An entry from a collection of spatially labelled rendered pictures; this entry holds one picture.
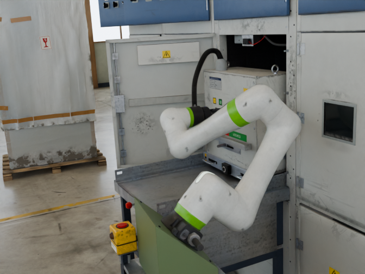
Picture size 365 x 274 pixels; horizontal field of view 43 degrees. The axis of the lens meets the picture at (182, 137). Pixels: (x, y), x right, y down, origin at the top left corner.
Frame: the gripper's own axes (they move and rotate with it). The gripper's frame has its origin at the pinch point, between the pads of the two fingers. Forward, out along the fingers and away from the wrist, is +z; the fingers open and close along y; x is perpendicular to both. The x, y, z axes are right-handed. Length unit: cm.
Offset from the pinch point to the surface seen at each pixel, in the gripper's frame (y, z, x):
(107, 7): -169, -5, 57
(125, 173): -42, -45, -34
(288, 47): 15.7, 17.9, 28.2
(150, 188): -23, -39, -38
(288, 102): 15.7, 17.9, 3.2
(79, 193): -271, -20, -122
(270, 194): 17.1, 6.0, -38.8
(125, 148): -67, -35, -27
